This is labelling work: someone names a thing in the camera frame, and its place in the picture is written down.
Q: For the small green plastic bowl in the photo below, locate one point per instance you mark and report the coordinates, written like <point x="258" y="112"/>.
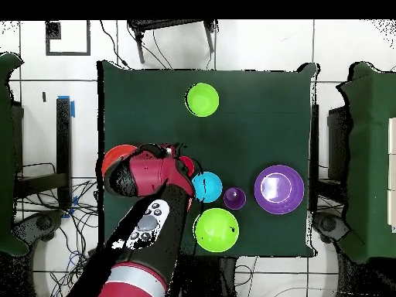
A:
<point x="201" y="99"/>

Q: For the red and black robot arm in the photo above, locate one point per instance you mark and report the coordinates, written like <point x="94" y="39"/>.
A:
<point x="148" y="176"/>

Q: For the white box stack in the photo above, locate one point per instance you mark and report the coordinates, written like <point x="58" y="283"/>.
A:
<point x="393" y="139"/>

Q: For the red plastic cup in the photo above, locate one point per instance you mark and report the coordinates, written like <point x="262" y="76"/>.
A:
<point x="188" y="164"/>

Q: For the large orange plastic bowl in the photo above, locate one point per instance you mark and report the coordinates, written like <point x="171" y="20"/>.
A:
<point x="116" y="153"/>

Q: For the small blue plastic bowl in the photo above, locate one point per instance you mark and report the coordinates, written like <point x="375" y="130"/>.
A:
<point x="210" y="185"/>

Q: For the purple plastic cup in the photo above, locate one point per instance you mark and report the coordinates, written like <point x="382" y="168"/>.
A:
<point x="235" y="199"/>

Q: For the large green plastic bowl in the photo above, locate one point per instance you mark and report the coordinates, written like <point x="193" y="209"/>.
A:
<point x="216" y="230"/>

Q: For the black metal beam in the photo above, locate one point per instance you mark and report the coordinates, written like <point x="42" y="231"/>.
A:
<point x="63" y="139"/>
<point x="40" y="184"/>

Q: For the large purple plastic bowl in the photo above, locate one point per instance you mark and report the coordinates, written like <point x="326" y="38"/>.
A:
<point x="278" y="188"/>

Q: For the dark grey machine base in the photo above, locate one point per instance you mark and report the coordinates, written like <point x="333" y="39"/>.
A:
<point x="43" y="222"/>
<point x="329" y="225"/>

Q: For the dark green side table cloth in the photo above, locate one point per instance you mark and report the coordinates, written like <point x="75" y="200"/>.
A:
<point x="6" y="154"/>
<point x="371" y="154"/>

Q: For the black metal frame stand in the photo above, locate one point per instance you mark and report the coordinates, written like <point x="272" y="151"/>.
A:
<point x="167" y="24"/>

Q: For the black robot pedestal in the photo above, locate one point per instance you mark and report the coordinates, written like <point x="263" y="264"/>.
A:
<point x="207" y="278"/>

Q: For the black square floor frame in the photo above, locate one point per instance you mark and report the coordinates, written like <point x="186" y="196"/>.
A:
<point x="52" y="31"/>

